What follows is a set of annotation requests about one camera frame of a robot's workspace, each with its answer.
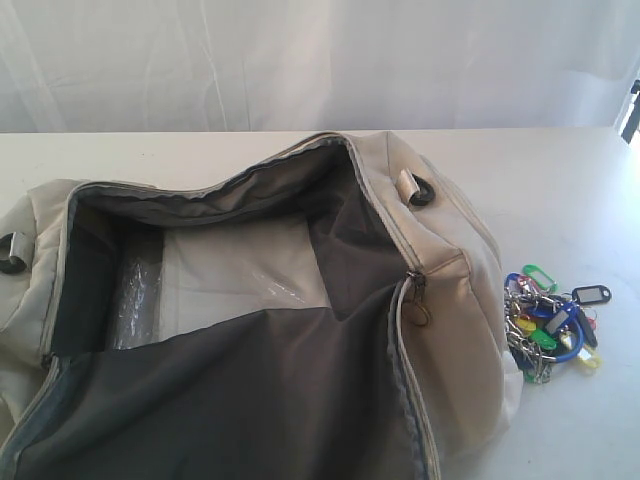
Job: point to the cream fabric duffel bag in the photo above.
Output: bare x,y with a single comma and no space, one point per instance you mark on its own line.
333,312

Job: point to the colourful key tag bunch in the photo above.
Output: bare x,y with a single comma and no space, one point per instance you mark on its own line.
546,327

